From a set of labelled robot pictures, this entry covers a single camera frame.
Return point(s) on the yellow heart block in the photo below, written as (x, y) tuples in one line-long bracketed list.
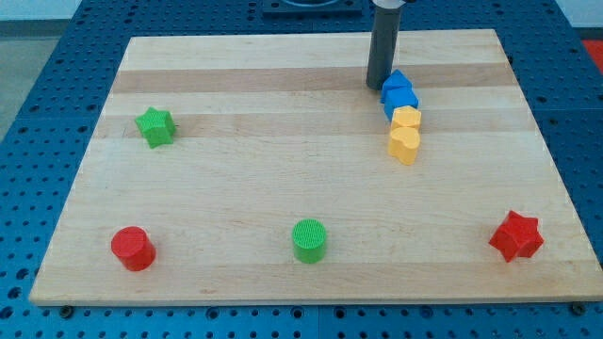
[(403, 144)]

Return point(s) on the green cylinder block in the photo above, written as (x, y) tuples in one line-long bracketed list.
[(309, 238)]

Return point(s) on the wooden board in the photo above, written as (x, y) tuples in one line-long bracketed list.
[(273, 129)]

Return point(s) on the yellow pentagon block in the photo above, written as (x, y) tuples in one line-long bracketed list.
[(406, 116)]

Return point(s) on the blue pentagon block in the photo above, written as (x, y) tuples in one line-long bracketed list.
[(396, 80)]

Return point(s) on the blue cube block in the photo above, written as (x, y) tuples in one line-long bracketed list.
[(395, 98)]

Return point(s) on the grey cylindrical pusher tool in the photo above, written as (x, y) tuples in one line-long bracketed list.
[(384, 35)]

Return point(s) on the green star block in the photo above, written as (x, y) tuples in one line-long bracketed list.
[(156, 126)]

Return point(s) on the red cylinder block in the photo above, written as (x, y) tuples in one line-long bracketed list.
[(133, 248)]

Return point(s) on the red star block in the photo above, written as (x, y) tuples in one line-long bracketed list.
[(517, 236)]

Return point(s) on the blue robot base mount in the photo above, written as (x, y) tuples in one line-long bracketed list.
[(311, 7)]

